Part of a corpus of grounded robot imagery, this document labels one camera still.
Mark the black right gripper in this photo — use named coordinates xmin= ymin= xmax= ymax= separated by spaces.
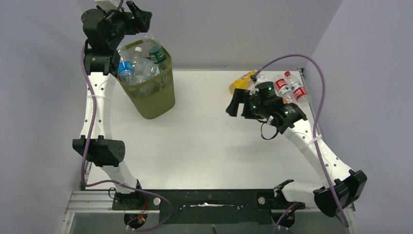
xmin=227 ymin=88 xmax=269 ymax=119

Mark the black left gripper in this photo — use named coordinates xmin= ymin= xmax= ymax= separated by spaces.
xmin=98 ymin=1 xmax=151 ymax=49

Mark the dark green label bottle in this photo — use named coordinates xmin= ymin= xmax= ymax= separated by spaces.
xmin=143 ymin=35 xmax=169 ymax=70

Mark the large clear plastic bottle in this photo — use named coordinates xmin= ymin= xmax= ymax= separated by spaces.
xmin=132 ymin=47 xmax=160 ymax=83

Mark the blue label water bottle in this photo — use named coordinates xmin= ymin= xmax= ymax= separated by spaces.
xmin=117 ymin=46 xmax=137 ymax=85

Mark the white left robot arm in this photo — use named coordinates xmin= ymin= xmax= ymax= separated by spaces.
xmin=72 ymin=0 xmax=152 ymax=203

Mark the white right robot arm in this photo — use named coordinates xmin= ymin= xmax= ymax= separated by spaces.
xmin=226 ymin=81 xmax=367 ymax=217

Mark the green plastic mesh bin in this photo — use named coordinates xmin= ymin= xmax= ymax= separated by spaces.
xmin=117 ymin=39 xmax=175 ymax=119

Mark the yellow juice bottle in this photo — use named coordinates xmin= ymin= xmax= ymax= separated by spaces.
xmin=228 ymin=70 xmax=257 ymax=94

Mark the red label bottle red cap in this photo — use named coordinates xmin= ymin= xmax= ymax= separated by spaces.
xmin=272 ymin=75 xmax=296 ymax=103

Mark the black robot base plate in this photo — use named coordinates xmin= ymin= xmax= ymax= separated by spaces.
xmin=112 ymin=189 xmax=291 ymax=225

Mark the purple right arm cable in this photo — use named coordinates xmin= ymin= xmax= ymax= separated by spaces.
xmin=251 ymin=54 xmax=351 ymax=234

